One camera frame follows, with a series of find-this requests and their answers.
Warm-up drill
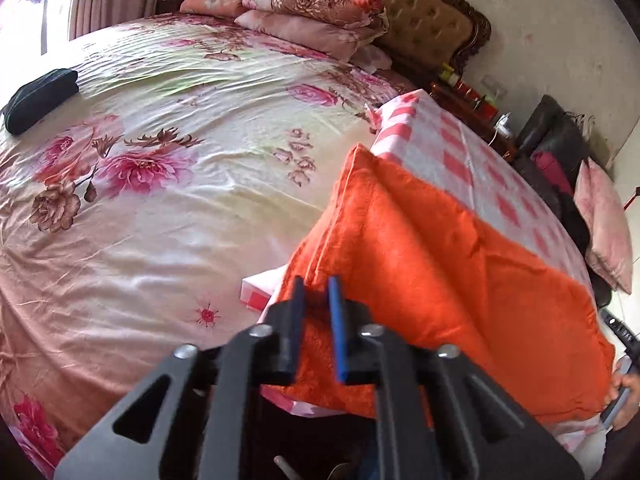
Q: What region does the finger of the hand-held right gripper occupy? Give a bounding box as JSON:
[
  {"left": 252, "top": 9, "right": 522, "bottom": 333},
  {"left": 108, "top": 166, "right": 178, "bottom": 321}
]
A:
[{"left": 600, "top": 371, "right": 633, "bottom": 429}]

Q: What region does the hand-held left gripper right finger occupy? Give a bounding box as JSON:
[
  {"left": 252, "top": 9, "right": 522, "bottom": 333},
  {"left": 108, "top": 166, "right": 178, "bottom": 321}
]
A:
[{"left": 327, "top": 276, "right": 586, "bottom": 480}]

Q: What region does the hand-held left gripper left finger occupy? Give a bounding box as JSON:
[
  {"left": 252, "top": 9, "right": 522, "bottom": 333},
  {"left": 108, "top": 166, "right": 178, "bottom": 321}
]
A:
[{"left": 54, "top": 276, "right": 307, "bottom": 480}]

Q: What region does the orange towel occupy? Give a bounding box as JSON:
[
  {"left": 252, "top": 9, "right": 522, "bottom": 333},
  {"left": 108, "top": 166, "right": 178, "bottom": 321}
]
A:
[{"left": 272, "top": 142, "right": 617, "bottom": 426}]

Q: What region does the person's right hand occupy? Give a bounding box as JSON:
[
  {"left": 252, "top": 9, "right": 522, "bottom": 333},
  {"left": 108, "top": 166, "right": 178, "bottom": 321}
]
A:
[{"left": 606, "top": 356, "right": 640, "bottom": 431}]

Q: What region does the pink floral pillow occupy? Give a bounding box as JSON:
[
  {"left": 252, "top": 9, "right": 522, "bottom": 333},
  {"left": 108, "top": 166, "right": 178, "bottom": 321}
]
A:
[
  {"left": 573, "top": 160, "right": 596, "bottom": 261},
  {"left": 584, "top": 157, "right": 635, "bottom": 295}
]

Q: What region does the black garment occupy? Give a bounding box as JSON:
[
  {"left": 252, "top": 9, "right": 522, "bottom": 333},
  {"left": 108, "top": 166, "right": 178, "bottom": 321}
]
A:
[{"left": 515, "top": 156, "right": 592, "bottom": 261}]

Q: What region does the floral bed sheet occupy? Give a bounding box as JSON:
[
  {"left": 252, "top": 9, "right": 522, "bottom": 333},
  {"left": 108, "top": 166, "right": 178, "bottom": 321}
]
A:
[{"left": 0, "top": 12, "right": 416, "bottom": 480}]

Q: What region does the maroon cushion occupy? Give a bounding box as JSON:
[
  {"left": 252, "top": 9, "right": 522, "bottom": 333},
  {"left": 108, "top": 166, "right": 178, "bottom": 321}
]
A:
[{"left": 531, "top": 149, "right": 576, "bottom": 196}]

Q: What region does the pink white checked cloth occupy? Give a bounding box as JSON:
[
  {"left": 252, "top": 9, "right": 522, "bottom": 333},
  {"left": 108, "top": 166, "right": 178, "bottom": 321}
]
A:
[{"left": 240, "top": 89, "right": 608, "bottom": 456}]

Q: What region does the black leather sofa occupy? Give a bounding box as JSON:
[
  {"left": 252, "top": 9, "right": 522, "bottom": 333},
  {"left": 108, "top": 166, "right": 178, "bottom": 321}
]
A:
[{"left": 515, "top": 94, "right": 613, "bottom": 311}]

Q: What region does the dark wooden nightstand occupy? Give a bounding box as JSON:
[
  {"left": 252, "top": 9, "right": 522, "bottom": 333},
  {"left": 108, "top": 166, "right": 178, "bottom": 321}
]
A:
[{"left": 430, "top": 82, "right": 518, "bottom": 161}]

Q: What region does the pale pink pillow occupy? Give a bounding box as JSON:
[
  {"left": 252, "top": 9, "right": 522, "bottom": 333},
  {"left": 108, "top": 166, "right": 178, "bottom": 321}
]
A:
[{"left": 350, "top": 45, "right": 394, "bottom": 74}]

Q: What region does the yellow green box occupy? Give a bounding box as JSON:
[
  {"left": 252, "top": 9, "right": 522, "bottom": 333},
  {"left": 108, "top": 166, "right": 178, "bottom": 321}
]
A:
[{"left": 440, "top": 62, "right": 463, "bottom": 89}]

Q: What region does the tufted brown headboard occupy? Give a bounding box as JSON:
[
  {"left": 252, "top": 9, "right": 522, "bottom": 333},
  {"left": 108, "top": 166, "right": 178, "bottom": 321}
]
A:
[{"left": 220, "top": 0, "right": 493, "bottom": 78}]

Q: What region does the dark folded cloth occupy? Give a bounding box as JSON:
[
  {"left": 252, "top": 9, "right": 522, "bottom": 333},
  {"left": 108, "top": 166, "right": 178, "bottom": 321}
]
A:
[{"left": 2, "top": 68, "right": 80, "bottom": 136}]

